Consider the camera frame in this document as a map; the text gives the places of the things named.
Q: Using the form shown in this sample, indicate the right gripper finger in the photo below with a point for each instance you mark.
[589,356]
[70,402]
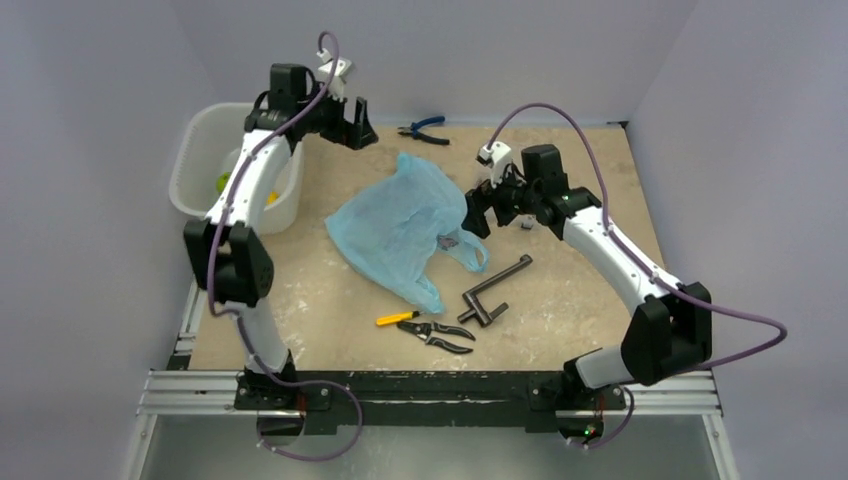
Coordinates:
[503,208]
[478,202]

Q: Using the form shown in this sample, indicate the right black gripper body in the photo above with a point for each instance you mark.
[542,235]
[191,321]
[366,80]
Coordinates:
[490,202]

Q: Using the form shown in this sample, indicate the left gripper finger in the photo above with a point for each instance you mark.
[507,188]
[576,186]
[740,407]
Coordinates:
[348,133]
[361,132]

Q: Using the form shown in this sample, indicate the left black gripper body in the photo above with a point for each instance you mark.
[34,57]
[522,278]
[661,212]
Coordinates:
[323,118]

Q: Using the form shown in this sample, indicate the light blue plastic bag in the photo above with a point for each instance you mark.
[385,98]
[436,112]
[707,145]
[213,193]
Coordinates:
[391,229]

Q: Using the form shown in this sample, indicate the yellow fake fruit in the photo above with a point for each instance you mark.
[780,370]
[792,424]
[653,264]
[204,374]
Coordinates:
[272,197]

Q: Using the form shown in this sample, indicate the white plastic basin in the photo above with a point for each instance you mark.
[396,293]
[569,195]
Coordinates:
[211,147]

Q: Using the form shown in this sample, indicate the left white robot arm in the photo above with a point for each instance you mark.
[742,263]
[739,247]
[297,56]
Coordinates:
[226,254]

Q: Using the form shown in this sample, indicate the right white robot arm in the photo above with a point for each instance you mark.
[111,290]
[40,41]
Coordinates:
[670,330]

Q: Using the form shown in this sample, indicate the green fake apple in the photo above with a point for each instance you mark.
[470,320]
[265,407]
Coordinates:
[221,182]

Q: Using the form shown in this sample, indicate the clear plastic screw box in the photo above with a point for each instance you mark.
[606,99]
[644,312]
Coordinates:
[527,223]

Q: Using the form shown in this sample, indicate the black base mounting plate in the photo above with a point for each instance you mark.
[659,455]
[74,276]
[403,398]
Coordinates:
[535,401]

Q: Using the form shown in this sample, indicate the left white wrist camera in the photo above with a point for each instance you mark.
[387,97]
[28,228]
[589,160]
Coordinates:
[334,73]

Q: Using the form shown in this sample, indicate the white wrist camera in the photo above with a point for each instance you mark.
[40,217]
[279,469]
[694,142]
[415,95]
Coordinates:
[497,157]
[334,73]

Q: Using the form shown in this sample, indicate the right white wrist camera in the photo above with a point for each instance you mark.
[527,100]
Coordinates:
[497,157]

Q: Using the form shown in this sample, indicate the black handled pliers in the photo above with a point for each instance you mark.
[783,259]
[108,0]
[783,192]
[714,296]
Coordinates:
[431,334]

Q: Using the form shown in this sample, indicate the yellow handled screwdriver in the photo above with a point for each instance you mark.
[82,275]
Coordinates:
[397,318]

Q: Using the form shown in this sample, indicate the aluminium extrusion rail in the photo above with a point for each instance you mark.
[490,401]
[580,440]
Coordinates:
[214,391]

